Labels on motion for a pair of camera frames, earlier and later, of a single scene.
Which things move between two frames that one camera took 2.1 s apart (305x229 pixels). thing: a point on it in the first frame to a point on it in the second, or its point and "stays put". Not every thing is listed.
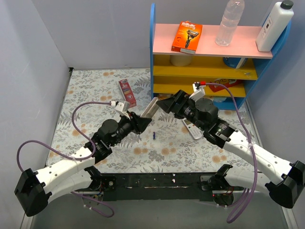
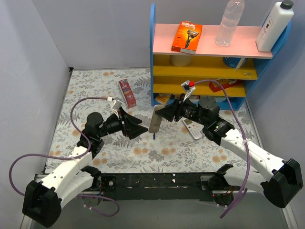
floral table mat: [171, 144] stays put
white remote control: [196, 132] stays put
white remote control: [151, 108] to [156, 119]
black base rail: [174, 186] stays put
